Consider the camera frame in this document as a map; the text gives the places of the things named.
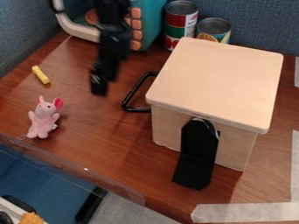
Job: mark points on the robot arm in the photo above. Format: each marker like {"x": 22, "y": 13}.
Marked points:
{"x": 113, "y": 35}

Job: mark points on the blue and yellow can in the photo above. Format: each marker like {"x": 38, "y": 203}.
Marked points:
{"x": 214, "y": 29}

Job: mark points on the beige cabinet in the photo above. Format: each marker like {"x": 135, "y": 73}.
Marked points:
{"x": 218, "y": 78}

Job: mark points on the red and white can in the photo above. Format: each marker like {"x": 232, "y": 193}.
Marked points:
{"x": 180, "y": 24}

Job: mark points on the yellow toy block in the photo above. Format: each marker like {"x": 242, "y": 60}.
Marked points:
{"x": 41, "y": 75}

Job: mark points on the pink plush mouse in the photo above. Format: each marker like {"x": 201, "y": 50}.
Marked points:
{"x": 43, "y": 116}

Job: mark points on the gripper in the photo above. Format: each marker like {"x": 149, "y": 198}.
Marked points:
{"x": 107, "y": 68}

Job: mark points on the teal toy microwave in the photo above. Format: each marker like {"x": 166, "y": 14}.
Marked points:
{"x": 150, "y": 17}

